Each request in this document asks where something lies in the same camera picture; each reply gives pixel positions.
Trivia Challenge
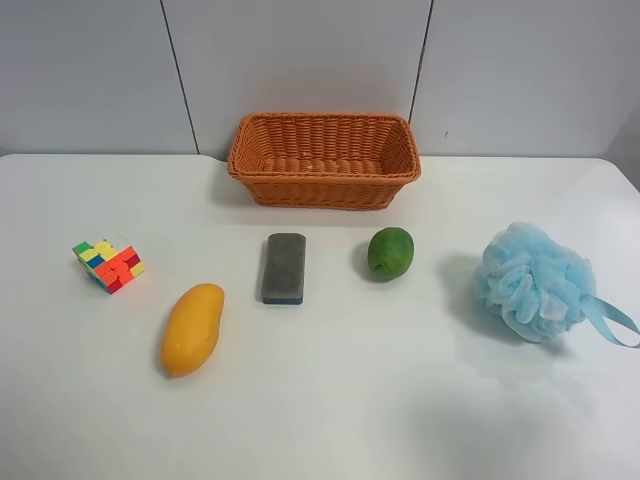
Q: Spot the green lemon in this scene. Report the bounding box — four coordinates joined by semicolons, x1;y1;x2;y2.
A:
367;227;414;281

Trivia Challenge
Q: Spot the orange woven basket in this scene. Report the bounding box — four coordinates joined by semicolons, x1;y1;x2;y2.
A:
227;112;421;211

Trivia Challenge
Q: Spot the grey blue eraser sponge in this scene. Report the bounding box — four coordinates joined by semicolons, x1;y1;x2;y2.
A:
260;233;306;305

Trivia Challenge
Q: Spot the yellow mango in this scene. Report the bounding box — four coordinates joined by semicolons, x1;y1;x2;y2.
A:
159;283;225;377

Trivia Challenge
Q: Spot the colourful puzzle cube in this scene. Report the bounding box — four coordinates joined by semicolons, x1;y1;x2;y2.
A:
72;230;145;294

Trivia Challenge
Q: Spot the blue mesh bath loofah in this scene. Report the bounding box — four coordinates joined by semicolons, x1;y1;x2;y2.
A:
474;223;639;346

